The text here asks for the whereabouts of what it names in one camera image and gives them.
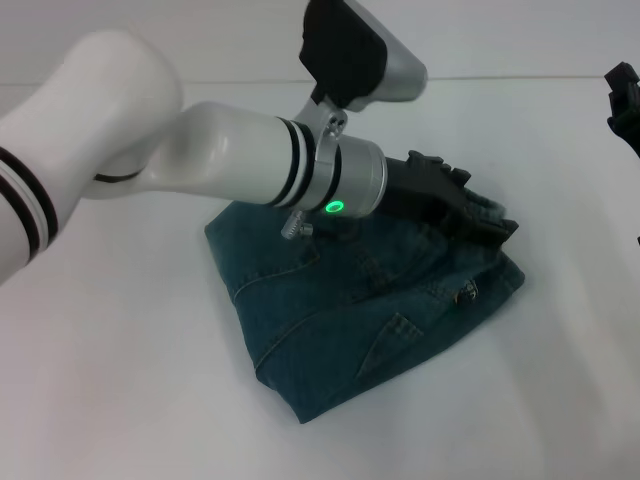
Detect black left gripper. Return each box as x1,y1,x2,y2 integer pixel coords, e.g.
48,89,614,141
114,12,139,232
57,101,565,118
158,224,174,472
381,149,520,249

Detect blue denim shorts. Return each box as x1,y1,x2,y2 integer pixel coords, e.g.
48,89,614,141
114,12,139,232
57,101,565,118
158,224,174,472
204,187,527,425

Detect silver knurled connector plug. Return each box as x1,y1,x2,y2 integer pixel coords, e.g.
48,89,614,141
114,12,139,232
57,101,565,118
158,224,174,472
279,211,315,240

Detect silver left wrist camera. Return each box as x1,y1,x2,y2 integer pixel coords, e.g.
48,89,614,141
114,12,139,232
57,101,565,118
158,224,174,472
292,0,430,142

